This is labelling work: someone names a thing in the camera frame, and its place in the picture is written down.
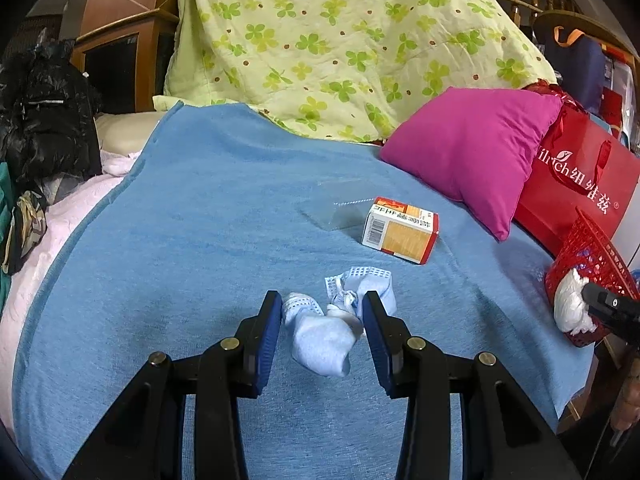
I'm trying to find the olive patterned cloth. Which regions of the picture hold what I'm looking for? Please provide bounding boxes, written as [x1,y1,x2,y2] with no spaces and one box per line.
[2,190,48,275]

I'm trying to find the red shopping bag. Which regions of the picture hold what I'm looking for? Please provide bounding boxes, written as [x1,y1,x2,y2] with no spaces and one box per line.
[514,92,640,261]

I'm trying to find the wooden cabinet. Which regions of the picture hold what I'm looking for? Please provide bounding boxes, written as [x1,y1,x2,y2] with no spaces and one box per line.
[70,7,181,116]

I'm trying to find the light blue knotted socks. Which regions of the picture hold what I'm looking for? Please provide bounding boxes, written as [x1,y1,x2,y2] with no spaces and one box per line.
[281,265,398,378]

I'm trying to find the red mesh basket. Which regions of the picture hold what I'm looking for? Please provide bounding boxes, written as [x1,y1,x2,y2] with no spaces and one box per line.
[545,206,640,350]

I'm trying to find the navy tote bag orange handles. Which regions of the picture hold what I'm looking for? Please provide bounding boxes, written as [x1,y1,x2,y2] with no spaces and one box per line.
[532,12,608,116]

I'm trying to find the dark red gift bag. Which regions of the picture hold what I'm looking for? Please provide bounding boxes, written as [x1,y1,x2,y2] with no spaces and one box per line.
[600,85,628,126]

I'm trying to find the magenta pillow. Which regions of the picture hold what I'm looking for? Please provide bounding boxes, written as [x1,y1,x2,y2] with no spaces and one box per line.
[380,86,563,242]

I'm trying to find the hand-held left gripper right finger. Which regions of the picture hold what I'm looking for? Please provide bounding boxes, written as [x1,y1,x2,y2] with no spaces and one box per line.
[361,290,583,480]

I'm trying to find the orange white medicine box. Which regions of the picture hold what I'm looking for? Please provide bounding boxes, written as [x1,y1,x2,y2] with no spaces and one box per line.
[361,196,441,266]

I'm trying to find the pale pink bed sheet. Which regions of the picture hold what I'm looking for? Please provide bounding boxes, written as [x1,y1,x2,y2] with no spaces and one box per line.
[0,152,146,441]

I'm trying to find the shiny red foil bag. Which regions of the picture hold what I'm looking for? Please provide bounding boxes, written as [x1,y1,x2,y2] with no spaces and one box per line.
[525,80,586,111]

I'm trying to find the black puffer jacket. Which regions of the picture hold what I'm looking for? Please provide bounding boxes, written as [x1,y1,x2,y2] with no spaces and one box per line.
[0,42,103,183]

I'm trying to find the green clover print quilt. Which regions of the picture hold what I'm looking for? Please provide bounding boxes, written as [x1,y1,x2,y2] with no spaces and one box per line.
[152,0,558,143]

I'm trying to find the white plastic bag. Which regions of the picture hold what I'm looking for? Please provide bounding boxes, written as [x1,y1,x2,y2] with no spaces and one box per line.
[553,267,601,335]

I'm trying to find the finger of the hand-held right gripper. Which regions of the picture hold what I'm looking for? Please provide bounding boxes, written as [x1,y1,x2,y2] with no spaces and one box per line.
[581,281,640,346]

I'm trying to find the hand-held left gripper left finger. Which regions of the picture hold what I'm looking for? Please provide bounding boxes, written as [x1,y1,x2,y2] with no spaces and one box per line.
[62,290,284,480]

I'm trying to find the blue blanket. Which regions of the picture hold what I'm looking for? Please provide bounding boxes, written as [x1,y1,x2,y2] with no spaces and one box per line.
[11,101,598,480]

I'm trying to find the clear plastic package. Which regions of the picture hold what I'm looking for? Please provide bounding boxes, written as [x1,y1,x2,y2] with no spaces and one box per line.
[300,180,383,233]

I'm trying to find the cream cushion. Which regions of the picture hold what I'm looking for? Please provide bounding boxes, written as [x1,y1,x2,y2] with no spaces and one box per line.
[94,110,163,157]

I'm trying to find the teal cloth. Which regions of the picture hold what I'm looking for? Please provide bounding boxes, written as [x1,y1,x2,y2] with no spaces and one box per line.
[0,162,16,273]

